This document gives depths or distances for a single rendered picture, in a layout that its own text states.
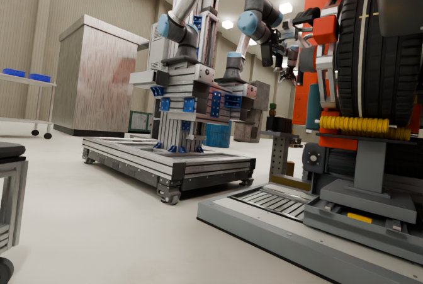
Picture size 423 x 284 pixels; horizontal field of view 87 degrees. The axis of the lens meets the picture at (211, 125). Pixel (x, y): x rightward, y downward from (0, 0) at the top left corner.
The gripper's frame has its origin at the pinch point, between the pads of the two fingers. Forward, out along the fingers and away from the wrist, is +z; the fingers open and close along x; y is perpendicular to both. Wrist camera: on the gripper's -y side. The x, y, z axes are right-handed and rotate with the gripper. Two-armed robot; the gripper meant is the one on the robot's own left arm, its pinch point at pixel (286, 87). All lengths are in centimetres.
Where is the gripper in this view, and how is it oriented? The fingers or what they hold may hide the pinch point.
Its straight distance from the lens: 208.4
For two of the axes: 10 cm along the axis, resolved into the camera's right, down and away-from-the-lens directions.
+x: 9.8, 1.3, -1.7
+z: -0.3, 8.8, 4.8
